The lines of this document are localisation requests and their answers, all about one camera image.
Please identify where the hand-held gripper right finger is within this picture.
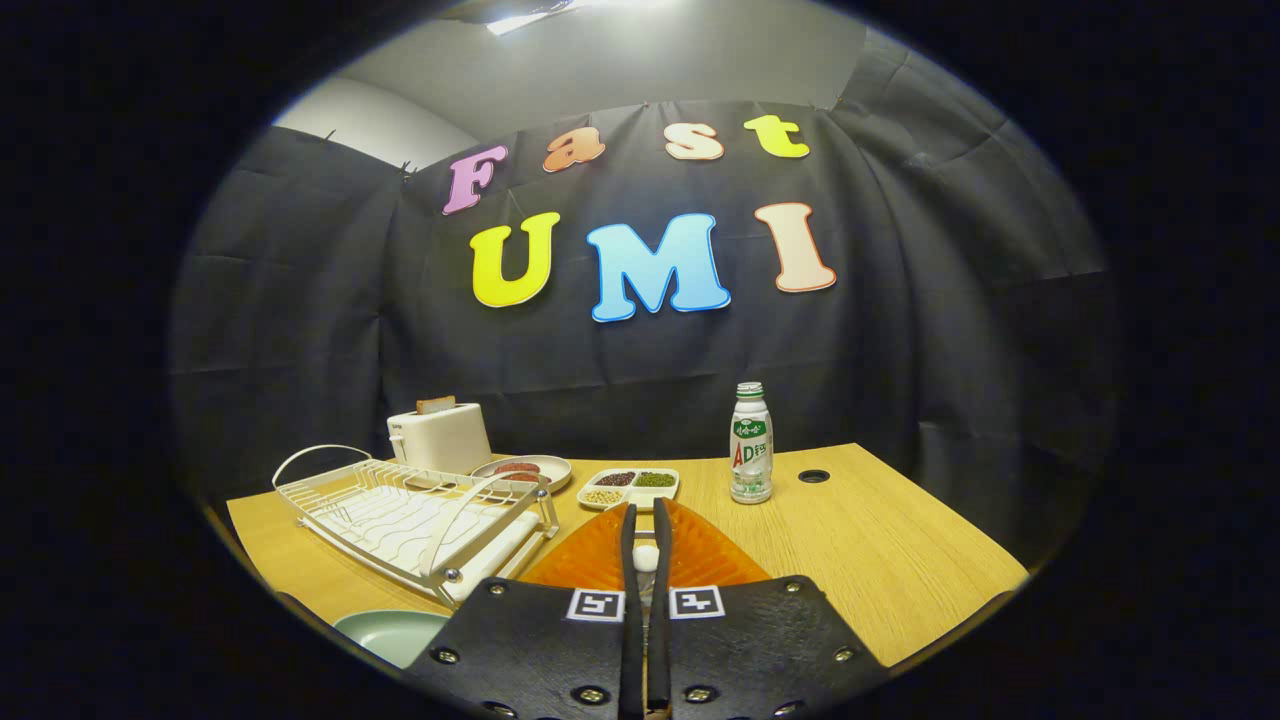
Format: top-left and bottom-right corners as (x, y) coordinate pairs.
(648, 497), (891, 720)

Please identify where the white divided tray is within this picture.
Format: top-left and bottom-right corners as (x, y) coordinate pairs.
(577, 467), (681, 512)

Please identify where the pale green plate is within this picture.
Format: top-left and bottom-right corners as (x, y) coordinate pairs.
(333, 610), (451, 669)

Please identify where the white green drink bottle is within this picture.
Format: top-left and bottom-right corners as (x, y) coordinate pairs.
(729, 382), (775, 505)

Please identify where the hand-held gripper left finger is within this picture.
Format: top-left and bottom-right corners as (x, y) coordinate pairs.
(400, 497), (643, 720)

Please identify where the white toaster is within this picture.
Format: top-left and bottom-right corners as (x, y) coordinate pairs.
(387, 402), (493, 476)

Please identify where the white spoon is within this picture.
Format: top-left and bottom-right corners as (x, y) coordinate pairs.
(633, 541), (661, 611)

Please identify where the black backdrop cloth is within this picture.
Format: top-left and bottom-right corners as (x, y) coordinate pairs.
(170, 25), (1116, 561)

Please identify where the white wire dish rack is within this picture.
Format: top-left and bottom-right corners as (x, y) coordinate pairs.
(272, 444), (561, 608)

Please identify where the beige round plate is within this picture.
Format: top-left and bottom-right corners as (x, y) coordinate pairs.
(470, 455), (574, 495)

